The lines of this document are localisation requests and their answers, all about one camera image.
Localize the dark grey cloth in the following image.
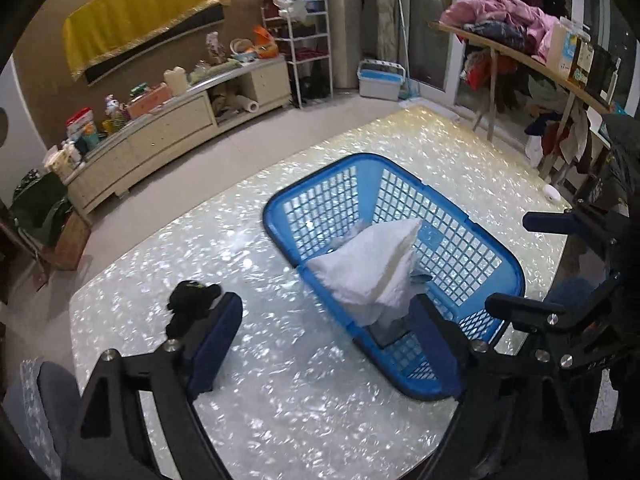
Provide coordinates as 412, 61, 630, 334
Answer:
369, 317, 413, 350

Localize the person's grey-clad leg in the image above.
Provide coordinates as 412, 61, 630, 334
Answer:
15, 360, 81, 480

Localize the black television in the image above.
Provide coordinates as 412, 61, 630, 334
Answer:
84, 2, 226, 86

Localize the orange bag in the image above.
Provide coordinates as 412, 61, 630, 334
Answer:
252, 25, 278, 58

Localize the patterned curtain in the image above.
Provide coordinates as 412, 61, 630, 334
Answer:
375, 0, 408, 83

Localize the black bag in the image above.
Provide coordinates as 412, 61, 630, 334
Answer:
7, 170, 71, 246

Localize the white plastic jug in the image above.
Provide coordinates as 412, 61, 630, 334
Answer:
545, 17, 583, 81

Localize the red and white packet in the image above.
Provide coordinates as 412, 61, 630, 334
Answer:
66, 106, 96, 138

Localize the beige standing air conditioner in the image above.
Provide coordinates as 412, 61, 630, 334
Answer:
325, 0, 368, 90

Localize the blue plastic basket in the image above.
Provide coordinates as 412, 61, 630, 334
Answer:
262, 152, 526, 402

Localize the yellow cloth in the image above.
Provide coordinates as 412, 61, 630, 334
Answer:
62, 0, 232, 81

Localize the pink clothing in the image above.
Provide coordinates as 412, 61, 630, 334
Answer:
442, 0, 561, 66

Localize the black cloth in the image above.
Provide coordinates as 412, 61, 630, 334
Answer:
166, 280, 223, 338

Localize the white metal rack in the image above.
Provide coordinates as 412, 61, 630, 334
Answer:
261, 0, 335, 110

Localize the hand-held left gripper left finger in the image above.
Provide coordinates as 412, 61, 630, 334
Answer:
65, 290, 245, 480

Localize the beige television cabinet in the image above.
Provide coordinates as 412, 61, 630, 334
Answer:
65, 55, 292, 216

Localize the white towel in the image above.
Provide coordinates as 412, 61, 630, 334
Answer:
305, 217, 423, 325

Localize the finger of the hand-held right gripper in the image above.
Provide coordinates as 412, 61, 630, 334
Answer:
522, 202, 626, 256
486, 272, 626, 331

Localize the mop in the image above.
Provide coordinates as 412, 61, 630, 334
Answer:
395, 0, 421, 101

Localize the pink box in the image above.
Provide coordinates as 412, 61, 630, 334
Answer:
125, 85, 173, 118

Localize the long wooden table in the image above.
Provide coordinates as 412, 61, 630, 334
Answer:
430, 20, 621, 181

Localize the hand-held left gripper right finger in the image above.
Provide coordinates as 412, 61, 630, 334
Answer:
407, 295, 591, 480

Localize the blue and white storage bin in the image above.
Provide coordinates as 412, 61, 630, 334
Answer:
357, 59, 406, 101

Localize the cream jar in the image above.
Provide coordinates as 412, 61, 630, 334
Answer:
164, 66, 188, 95

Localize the dark box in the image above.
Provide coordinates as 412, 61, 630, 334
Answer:
585, 45, 621, 106

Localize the amber bottle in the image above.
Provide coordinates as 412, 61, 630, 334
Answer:
567, 37, 593, 88

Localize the pile of clothes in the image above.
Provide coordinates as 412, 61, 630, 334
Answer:
460, 50, 596, 171

